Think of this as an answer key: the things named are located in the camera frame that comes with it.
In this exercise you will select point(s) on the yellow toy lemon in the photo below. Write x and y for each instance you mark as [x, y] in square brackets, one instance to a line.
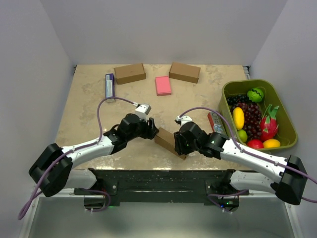
[238, 118]

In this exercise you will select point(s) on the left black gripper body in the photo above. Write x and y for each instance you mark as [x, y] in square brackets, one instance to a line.
[142, 130]

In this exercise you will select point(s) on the red silver snack packet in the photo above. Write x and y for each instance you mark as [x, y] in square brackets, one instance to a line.
[216, 123]

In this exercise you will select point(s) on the olive green plastic bin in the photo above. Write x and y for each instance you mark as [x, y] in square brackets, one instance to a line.
[287, 134]

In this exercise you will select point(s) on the green toy lime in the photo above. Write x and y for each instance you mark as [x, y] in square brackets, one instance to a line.
[243, 135]

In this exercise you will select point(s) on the orange yellow mango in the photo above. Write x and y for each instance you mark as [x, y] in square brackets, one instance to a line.
[271, 143]

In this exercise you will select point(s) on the purple toothpaste box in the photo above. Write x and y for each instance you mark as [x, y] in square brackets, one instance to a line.
[109, 90]

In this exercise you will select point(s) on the pink dragon fruit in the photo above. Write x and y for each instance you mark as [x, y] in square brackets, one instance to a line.
[268, 125]

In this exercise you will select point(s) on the green toy melon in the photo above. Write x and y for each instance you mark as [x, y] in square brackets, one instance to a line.
[255, 95]

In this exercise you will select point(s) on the pink sticky note pad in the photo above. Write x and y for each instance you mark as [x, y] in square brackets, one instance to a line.
[163, 87]

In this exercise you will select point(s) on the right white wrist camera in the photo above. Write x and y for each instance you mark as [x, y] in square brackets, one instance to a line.
[182, 120]

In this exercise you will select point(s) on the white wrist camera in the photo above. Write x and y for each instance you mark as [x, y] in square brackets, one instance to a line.
[142, 110]
[182, 120]

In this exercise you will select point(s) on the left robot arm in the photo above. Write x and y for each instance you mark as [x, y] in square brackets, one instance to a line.
[51, 171]

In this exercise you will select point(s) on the aluminium rail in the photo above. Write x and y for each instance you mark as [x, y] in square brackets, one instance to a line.
[71, 192]

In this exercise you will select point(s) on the folded cardboard box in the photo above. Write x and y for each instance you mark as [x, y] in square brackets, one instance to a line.
[184, 72]
[129, 73]

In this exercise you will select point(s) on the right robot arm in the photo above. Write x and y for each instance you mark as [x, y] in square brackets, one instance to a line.
[284, 177]

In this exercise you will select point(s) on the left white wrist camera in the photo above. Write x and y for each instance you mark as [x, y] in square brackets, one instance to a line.
[142, 110]

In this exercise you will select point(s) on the dark red grape bunch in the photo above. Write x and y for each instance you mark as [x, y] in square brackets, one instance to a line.
[253, 117]

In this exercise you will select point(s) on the black base frame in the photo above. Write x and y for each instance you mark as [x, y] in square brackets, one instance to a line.
[209, 187]

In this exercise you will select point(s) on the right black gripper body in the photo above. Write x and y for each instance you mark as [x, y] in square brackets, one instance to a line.
[190, 147]

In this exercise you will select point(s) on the right folded cardboard box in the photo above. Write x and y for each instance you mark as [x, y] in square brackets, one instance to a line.
[184, 72]

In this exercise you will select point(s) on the brown cardboard box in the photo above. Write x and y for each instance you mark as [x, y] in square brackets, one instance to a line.
[166, 140]

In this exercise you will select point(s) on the black grape bunch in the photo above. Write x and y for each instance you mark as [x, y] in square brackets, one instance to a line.
[237, 99]

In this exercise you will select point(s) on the left folded cardboard box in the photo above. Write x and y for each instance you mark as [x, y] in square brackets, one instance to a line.
[129, 73]

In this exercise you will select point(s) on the red toy apple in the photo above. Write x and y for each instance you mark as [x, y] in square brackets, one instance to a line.
[255, 143]

